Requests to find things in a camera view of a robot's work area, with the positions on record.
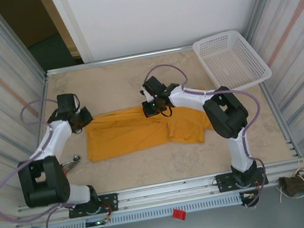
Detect white slotted cable duct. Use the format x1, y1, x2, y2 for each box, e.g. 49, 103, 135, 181
39, 194, 244, 228

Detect beige door frame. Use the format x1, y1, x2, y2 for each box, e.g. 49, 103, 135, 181
37, 0, 85, 63

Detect aluminium table edge rail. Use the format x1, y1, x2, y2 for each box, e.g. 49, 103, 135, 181
45, 45, 195, 77

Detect brown pouch with string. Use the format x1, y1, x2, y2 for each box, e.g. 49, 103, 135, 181
273, 159, 304, 202

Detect small red block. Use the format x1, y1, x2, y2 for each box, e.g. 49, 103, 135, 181
171, 206, 188, 223

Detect aluminium mounting rail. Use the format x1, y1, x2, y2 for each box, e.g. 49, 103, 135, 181
13, 158, 304, 228

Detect small circuit board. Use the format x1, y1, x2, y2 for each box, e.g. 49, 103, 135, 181
83, 217, 113, 228
239, 189, 261, 210

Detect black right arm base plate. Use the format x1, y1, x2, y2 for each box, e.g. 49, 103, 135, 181
214, 166, 270, 194

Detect orange-handled pliers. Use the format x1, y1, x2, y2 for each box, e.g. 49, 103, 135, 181
59, 153, 83, 174

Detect yellow t-shirt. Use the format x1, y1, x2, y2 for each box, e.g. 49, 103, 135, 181
80, 86, 217, 163

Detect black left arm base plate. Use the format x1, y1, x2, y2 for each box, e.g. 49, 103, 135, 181
66, 193, 121, 219

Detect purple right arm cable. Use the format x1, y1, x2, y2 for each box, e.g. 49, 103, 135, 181
141, 50, 277, 221

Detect white perforated plastic basket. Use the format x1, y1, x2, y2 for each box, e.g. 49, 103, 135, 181
191, 25, 275, 97

